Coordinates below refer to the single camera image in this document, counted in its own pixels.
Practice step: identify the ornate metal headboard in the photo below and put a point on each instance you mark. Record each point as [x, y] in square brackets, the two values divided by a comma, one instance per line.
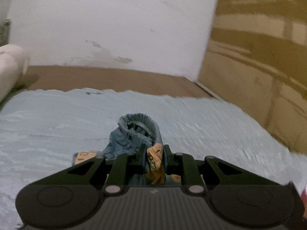
[5, 32]

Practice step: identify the blue pants with orange cars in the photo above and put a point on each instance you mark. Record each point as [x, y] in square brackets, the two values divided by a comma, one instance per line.
[136, 133]

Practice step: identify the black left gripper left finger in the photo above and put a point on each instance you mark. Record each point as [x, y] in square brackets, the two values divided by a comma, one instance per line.
[110, 176]

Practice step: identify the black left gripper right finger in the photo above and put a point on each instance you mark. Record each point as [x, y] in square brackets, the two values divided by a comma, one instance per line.
[209, 172]

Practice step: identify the brown wooden bed board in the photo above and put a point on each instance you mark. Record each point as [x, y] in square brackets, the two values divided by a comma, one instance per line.
[68, 78]

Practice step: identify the light blue quilted bed cover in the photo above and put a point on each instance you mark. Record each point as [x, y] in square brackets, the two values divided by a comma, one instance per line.
[41, 130]

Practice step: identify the rolled cream duvet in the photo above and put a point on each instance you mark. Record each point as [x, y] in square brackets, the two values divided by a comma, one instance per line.
[14, 64]

